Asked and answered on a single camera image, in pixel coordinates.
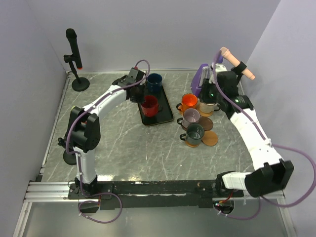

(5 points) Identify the lilac mug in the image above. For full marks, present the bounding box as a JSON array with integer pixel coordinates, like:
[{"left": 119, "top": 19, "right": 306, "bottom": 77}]
[{"left": 177, "top": 108, "right": 201, "bottom": 129}]

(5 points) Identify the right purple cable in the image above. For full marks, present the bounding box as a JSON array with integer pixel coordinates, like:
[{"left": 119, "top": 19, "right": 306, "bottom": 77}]
[{"left": 212, "top": 50, "right": 316, "bottom": 221}]

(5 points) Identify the light wood coaster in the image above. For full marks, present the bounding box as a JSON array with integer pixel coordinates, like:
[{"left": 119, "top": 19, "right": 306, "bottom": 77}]
[
  {"left": 202, "top": 131, "right": 218, "bottom": 146},
  {"left": 185, "top": 141, "right": 199, "bottom": 148}
]

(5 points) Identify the dark green mug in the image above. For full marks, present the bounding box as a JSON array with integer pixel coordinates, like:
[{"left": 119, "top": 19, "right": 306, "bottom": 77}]
[{"left": 179, "top": 124, "right": 205, "bottom": 146}]

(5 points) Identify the black serving tray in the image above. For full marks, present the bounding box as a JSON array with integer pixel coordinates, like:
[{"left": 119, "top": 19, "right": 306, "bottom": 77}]
[{"left": 138, "top": 84, "right": 174, "bottom": 126}]

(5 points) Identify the cream mug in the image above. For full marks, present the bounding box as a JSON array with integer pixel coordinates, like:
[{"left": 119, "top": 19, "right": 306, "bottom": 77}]
[{"left": 198, "top": 102, "right": 220, "bottom": 114}]

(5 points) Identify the purple cable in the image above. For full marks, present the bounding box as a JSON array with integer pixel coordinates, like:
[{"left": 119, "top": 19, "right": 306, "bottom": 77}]
[
  {"left": 212, "top": 50, "right": 316, "bottom": 221},
  {"left": 64, "top": 59, "right": 151, "bottom": 225}
]

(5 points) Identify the purple metronome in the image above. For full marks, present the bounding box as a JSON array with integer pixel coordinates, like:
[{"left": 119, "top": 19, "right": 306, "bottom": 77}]
[{"left": 191, "top": 64, "right": 212, "bottom": 97}]

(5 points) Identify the black round stand base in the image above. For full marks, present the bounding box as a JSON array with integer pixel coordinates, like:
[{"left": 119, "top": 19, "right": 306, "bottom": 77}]
[{"left": 58, "top": 137, "right": 77, "bottom": 165}]

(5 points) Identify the purple microphone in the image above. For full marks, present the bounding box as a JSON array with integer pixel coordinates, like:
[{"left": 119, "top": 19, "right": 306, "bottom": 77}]
[{"left": 216, "top": 55, "right": 223, "bottom": 64}]

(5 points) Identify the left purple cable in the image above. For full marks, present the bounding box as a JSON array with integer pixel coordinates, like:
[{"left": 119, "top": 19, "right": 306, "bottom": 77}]
[{"left": 64, "top": 59, "right": 151, "bottom": 225}]

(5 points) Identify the orange mug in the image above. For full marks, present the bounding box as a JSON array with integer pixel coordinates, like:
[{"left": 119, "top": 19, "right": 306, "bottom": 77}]
[{"left": 176, "top": 93, "right": 198, "bottom": 114}]

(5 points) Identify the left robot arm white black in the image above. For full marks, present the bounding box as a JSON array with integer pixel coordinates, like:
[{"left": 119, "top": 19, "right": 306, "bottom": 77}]
[{"left": 58, "top": 67, "right": 147, "bottom": 198}]

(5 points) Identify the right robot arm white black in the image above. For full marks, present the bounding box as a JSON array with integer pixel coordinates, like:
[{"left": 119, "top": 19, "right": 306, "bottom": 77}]
[{"left": 198, "top": 71, "right": 294, "bottom": 198}]

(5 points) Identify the left black microphone stand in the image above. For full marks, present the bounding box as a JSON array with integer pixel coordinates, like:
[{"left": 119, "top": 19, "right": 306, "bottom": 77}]
[{"left": 64, "top": 55, "right": 90, "bottom": 92}]

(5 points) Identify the red mug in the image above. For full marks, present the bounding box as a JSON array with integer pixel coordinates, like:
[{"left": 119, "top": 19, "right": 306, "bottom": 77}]
[{"left": 141, "top": 95, "right": 163, "bottom": 118}]

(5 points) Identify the woven rattan coaster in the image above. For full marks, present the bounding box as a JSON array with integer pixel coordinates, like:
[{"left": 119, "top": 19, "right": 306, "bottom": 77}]
[{"left": 199, "top": 111, "right": 213, "bottom": 117}]

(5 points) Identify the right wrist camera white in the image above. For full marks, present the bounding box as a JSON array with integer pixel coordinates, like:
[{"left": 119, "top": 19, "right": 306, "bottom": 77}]
[{"left": 210, "top": 63, "right": 227, "bottom": 73}]

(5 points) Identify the blue mug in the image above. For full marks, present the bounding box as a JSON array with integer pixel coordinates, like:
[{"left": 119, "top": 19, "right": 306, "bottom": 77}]
[{"left": 147, "top": 73, "right": 162, "bottom": 93}]

